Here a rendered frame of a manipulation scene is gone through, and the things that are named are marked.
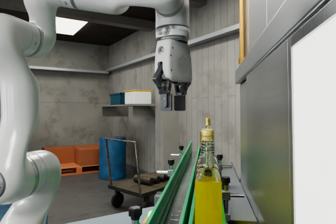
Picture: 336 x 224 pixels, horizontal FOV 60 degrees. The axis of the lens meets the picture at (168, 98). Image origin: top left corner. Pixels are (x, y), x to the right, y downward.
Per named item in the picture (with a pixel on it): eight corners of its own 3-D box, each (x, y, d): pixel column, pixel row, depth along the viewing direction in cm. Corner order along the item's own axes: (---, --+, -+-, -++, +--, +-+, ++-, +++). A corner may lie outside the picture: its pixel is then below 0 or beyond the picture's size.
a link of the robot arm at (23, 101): (54, 191, 84) (12, 211, 69) (19, 191, 87) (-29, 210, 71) (47, 22, 87) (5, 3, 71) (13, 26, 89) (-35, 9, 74)
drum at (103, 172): (130, 178, 589) (130, 137, 592) (104, 181, 560) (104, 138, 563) (119, 173, 637) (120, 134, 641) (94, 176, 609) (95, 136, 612)
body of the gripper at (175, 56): (172, 31, 66) (172, 80, 66) (196, 39, 74) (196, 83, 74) (147, 36, 71) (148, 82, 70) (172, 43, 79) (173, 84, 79)
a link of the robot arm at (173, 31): (175, 22, 66) (175, 35, 66) (195, 30, 73) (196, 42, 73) (147, 28, 72) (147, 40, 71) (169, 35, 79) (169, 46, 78)
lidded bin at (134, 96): (152, 104, 517) (152, 90, 518) (133, 104, 498) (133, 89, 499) (141, 104, 554) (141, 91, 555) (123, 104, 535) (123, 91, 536)
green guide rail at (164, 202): (148, 261, 64) (148, 223, 64) (144, 260, 64) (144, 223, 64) (192, 150, 237) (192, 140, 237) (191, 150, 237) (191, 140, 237)
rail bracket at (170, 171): (173, 193, 118) (173, 160, 119) (156, 192, 119) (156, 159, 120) (175, 190, 122) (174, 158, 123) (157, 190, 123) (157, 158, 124)
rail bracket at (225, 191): (245, 224, 86) (244, 178, 87) (221, 223, 87) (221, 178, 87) (243, 219, 90) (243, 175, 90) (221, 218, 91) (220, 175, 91)
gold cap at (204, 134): (213, 148, 73) (213, 130, 73) (199, 148, 74) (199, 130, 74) (213, 146, 77) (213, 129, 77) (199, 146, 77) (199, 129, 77)
